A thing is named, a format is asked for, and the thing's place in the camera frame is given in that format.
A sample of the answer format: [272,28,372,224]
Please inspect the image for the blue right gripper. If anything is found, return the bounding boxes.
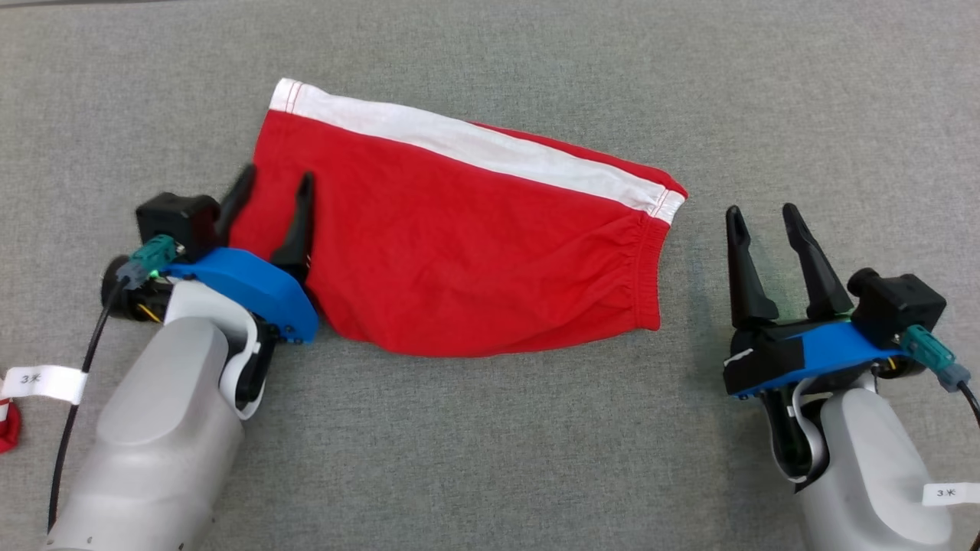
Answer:
[724,203,912,400]

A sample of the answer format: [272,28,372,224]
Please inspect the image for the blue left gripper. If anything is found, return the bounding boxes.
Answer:
[165,165,319,344]

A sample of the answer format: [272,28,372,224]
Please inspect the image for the red shorts with white stripe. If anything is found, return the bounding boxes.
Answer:
[228,77,688,359]

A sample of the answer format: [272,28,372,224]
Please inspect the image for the red basketball jersey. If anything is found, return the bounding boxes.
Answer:
[0,399,22,454]

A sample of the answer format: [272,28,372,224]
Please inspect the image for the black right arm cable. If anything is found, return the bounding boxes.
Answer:
[902,325,980,429]

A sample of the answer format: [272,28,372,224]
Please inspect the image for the white right cable label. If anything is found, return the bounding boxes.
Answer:
[923,482,980,507]

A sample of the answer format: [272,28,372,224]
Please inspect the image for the white cable label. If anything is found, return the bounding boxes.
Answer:
[923,482,980,507]
[0,366,87,405]

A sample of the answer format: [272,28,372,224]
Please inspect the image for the white left cable label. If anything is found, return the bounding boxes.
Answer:
[0,366,87,405]

